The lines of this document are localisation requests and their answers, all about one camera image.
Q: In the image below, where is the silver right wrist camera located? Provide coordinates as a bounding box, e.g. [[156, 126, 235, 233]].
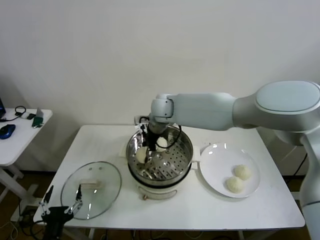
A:
[[134, 115, 151, 131]]

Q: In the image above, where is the floor cable bundle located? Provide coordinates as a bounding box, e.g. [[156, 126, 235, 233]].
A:
[[0, 209, 46, 240]]

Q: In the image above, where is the blue computer mouse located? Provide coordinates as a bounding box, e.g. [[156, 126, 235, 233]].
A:
[[0, 124, 16, 140]]

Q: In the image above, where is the green circuit board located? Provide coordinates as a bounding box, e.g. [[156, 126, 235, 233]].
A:
[[31, 116, 44, 130]]

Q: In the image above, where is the large white plate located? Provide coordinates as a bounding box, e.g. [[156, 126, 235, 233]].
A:
[[199, 142, 262, 199]]

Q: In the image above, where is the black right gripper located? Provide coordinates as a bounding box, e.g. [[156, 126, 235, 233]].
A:
[[142, 127, 161, 163]]

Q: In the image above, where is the white side table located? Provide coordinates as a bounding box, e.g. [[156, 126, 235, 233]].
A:
[[0, 108, 54, 222]]

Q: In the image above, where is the round glass pot lid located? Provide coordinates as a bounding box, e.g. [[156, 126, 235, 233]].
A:
[[60, 161, 123, 221]]

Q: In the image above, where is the perforated steel steamer basket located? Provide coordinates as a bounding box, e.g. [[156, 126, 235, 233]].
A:
[[125, 124, 194, 181]]

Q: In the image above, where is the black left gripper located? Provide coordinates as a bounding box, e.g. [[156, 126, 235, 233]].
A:
[[38, 184, 84, 240]]

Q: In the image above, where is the black looped cable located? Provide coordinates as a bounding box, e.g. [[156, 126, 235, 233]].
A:
[[14, 106, 28, 117]]

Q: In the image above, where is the white steamed baozi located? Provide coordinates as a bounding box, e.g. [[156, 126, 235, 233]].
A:
[[156, 136, 168, 153], [135, 146, 149, 163], [225, 176, 245, 194], [233, 164, 252, 181]]

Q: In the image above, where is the black power cable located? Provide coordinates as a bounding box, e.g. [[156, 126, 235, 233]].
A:
[[292, 162, 305, 177]]

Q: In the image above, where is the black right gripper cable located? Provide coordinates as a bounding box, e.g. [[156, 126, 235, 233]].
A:
[[162, 124, 183, 151]]

